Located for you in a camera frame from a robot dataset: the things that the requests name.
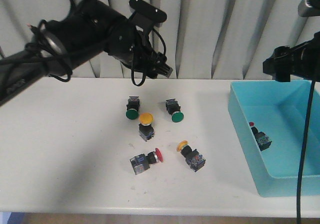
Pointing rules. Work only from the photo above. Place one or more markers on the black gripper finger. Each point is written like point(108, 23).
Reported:
point(164, 70)

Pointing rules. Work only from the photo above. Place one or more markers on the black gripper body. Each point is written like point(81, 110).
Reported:
point(143, 58)

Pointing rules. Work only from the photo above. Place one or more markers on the yellow push button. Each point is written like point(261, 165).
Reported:
point(193, 158)
point(146, 131)

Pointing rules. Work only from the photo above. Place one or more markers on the red push button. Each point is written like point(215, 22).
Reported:
point(263, 141)
point(142, 162)

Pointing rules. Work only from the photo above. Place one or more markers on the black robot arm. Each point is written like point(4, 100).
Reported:
point(59, 47)

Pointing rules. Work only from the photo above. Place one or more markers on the light blue plastic box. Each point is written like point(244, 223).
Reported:
point(279, 110)

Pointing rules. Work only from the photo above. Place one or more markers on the right green push button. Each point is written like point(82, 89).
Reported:
point(173, 109)

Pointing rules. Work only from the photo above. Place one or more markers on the green push button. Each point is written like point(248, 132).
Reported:
point(173, 109)
point(133, 104)

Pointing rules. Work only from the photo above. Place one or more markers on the left green push button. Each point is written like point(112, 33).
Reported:
point(133, 104)

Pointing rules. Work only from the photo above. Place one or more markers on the grey pleated curtain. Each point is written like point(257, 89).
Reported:
point(205, 39)

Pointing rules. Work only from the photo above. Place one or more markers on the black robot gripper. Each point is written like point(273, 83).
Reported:
point(301, 60)

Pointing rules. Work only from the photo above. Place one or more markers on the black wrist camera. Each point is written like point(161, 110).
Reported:
point(144, 14)

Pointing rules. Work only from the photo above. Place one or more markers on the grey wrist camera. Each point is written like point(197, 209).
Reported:
point(309, 8)

